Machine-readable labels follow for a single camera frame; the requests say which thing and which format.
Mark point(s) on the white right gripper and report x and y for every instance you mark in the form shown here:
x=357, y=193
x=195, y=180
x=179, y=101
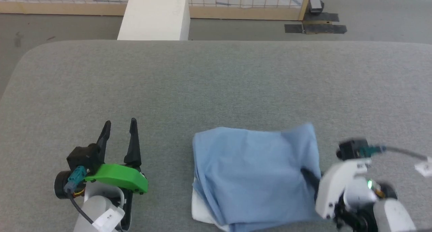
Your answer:
x=337, y=184

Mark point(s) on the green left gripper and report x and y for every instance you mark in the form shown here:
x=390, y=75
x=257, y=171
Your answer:
x=118, y=176

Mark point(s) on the light blue and white garment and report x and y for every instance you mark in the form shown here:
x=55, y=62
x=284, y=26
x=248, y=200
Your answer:
x=253, y=174

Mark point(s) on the white rectangular box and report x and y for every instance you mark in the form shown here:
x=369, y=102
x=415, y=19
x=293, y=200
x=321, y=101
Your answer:
x=153, y=17

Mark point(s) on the black taped floor plate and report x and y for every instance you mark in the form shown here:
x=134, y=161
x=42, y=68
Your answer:
x=320, y=27

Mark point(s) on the grey metal screen foot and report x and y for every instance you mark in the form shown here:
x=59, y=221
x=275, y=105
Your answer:
x=316, y=2

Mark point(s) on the lemon print partition screen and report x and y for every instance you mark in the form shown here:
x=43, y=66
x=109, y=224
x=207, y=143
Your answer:
x=243, y=5

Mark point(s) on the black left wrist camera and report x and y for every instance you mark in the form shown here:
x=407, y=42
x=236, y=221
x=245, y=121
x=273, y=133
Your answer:
x=82, y=156

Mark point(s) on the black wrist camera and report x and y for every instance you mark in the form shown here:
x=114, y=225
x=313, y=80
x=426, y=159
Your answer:
x=82, y=156
x=351, y=150

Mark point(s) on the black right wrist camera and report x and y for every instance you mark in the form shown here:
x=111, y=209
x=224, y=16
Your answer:
x=351, y=150

